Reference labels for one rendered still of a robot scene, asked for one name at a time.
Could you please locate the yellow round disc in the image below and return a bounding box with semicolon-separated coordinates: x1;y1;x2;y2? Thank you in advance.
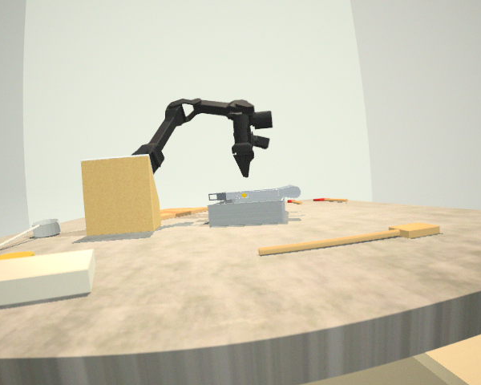
0;251;34;260

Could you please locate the white flat square slab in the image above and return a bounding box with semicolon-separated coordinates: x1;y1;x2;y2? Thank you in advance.
0;249;95;305

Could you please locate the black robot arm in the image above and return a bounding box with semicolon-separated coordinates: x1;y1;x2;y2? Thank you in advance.
131;98;273;174

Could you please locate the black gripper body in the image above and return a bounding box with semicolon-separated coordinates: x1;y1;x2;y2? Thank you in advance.
232;129;254;157

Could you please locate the grey metal roasting tin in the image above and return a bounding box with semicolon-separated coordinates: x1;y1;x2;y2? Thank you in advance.
207;197;285;226

